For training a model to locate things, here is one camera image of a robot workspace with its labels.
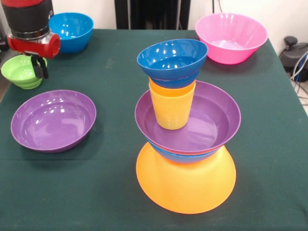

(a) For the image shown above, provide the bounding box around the light blue bowl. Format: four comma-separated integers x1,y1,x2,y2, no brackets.
146,141,224,165
48,12,94,54

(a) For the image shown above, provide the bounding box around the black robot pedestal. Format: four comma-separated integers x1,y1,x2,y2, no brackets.
115,0,191,30

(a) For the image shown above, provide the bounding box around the small green bowl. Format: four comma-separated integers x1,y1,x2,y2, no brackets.
0,54,48,90

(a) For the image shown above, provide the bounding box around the orange cup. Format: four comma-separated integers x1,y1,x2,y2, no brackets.
148,77,196,97

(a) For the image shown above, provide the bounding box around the dark green tablecloth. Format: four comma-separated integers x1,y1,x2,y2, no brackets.
0,28,308,231

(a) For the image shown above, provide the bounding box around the yellow cup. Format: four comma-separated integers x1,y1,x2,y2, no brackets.
149,92,195,130

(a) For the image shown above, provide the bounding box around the purple shallow bowl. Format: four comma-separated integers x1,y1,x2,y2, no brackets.
134,81,242,154
10,90,97,154

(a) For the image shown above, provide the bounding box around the large pink bowl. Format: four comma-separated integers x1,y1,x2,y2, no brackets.
194,13,269,65

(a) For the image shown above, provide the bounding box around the small dark blue bowl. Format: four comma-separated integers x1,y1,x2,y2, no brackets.
136,38,208,89

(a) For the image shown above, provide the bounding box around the large orange bowl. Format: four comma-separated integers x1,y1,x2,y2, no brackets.
136,141,237,215

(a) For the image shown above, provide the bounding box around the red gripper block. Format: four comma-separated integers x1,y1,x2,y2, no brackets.
7,33,61,80

